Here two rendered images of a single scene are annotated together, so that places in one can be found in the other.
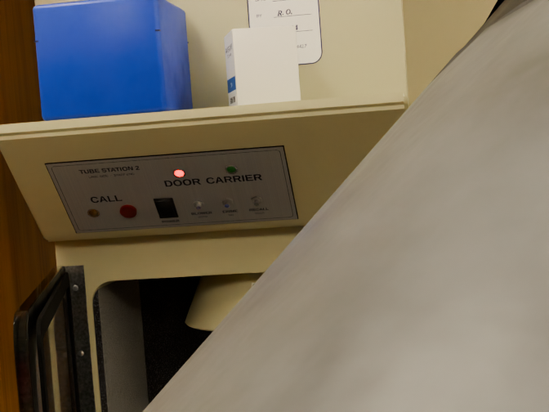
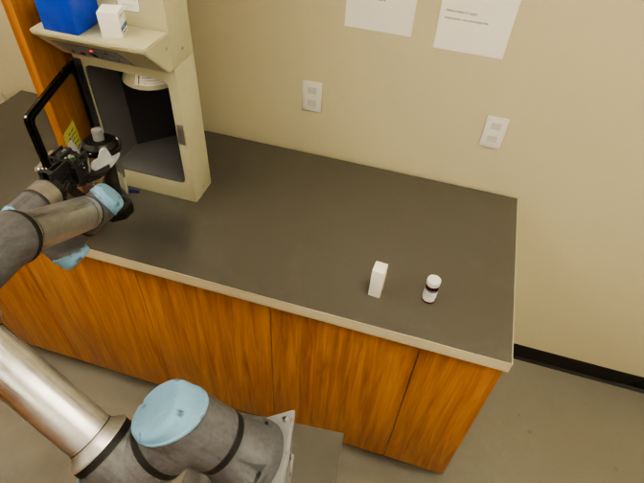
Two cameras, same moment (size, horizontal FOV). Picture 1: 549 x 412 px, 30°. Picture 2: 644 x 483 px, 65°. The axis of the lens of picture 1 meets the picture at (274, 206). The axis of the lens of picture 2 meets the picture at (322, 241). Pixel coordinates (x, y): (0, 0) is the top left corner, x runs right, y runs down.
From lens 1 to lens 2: 95 cm
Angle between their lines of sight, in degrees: 43
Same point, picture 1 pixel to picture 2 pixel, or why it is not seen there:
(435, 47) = not seen: outside the picture
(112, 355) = (98, 83)
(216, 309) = (126, 77)
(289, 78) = (118, 30)
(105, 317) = (92, 73)
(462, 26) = not seen: outside the picture
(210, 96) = not seen: hidden behind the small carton
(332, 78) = (144, 18)
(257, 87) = (107, 32)
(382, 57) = (158, 16)
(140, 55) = (67, 16)
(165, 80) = (77, 26)
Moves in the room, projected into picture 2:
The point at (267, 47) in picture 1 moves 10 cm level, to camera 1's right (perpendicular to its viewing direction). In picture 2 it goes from (108, 19) to (149, 24)
